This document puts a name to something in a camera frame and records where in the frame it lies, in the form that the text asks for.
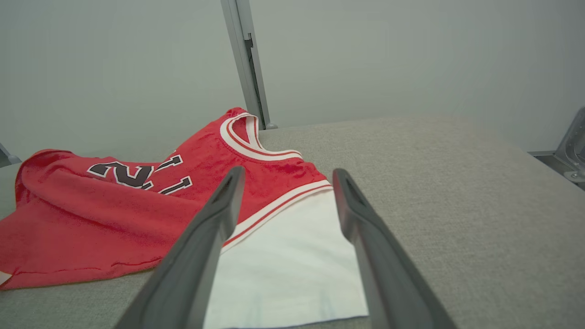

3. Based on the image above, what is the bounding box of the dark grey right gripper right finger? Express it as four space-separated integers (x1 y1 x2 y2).
332 168 457 329

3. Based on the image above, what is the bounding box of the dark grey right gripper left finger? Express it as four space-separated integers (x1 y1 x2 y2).
115 166 246 329

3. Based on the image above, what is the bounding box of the red basketball jersey with number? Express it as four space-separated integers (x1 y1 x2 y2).
0 107 369 329

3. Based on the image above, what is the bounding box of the slanted grey frame bar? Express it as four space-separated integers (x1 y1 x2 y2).
0 143 21 168

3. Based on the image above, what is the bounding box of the grey metal base bracket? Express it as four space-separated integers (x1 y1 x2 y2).
528 107 585 190

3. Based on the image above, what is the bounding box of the aluminium frame post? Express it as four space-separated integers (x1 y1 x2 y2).
221 0 272 130

